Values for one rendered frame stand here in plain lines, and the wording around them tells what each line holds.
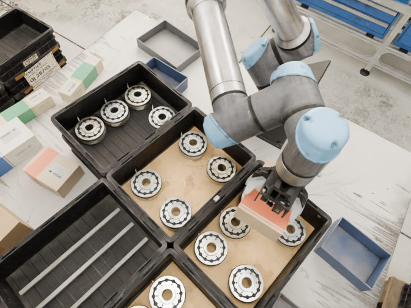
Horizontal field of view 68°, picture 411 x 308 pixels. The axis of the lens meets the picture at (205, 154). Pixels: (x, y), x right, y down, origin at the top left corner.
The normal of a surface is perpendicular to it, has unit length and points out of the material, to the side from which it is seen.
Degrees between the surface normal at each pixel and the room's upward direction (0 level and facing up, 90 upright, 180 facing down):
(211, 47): 33
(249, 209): 0
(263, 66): 70
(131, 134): 0
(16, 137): 0
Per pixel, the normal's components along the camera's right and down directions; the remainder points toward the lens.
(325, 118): 0.07, -0.47
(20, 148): 0.74, 0.62
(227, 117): -0.51, -0.15
